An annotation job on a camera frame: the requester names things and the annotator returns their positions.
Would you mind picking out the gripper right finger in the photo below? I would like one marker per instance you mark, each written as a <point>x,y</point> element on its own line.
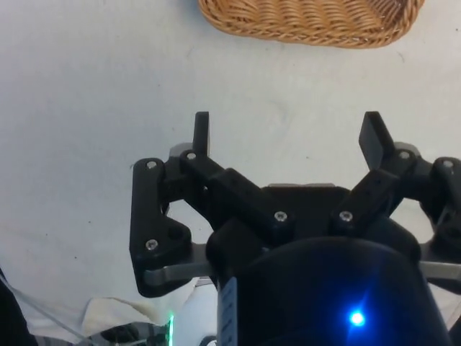
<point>374,187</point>

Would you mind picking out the brown wicker basket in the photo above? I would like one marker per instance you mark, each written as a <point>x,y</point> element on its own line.
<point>306,21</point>

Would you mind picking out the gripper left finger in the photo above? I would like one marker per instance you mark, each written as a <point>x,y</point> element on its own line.
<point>144,216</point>

